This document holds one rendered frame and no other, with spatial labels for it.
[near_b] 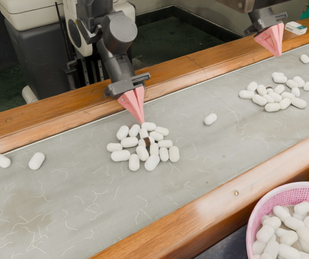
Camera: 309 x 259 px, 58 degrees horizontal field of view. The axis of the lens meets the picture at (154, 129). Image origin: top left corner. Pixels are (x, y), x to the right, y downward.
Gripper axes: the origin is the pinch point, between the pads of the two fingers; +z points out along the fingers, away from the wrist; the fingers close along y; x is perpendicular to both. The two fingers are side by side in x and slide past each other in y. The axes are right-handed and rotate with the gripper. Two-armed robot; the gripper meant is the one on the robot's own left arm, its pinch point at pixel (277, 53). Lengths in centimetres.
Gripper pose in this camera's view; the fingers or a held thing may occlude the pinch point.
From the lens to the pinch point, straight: 83.3
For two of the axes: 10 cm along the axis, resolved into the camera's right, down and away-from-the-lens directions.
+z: 3.8, 9.2, -0.2
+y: 8.6, -3.5, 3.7
